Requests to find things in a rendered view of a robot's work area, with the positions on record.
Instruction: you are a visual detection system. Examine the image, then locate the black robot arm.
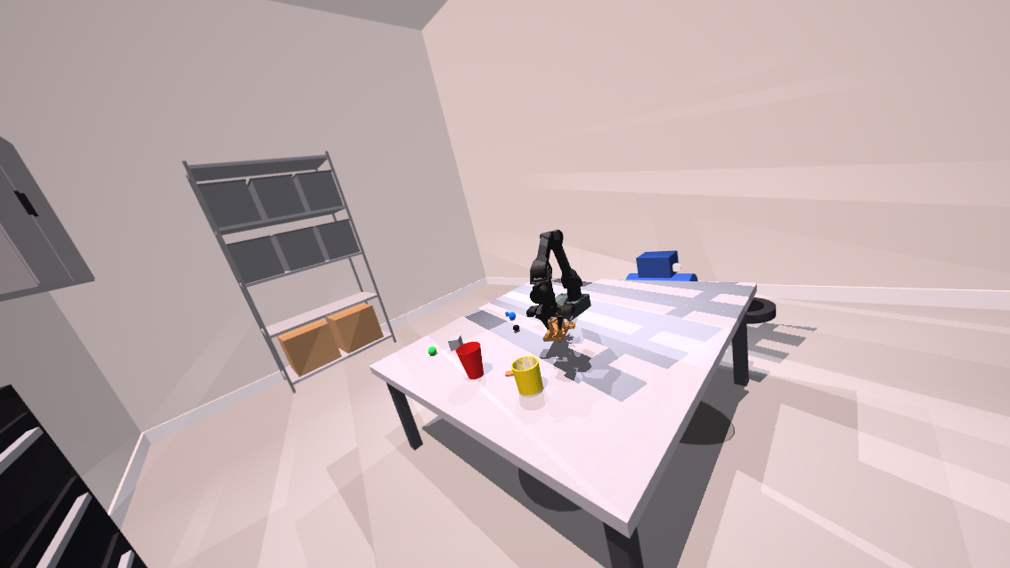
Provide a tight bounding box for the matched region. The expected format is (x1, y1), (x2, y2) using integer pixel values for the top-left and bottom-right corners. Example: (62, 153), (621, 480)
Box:
(530, 230), (584, 320)

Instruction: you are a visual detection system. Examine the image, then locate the yellow mug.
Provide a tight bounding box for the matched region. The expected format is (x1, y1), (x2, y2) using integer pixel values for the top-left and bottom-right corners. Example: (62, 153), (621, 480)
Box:
(511, 356), (543, 397)

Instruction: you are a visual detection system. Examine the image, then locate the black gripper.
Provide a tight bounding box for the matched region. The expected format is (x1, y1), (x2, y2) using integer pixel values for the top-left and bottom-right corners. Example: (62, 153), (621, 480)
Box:
(526, 293), (575, 330)

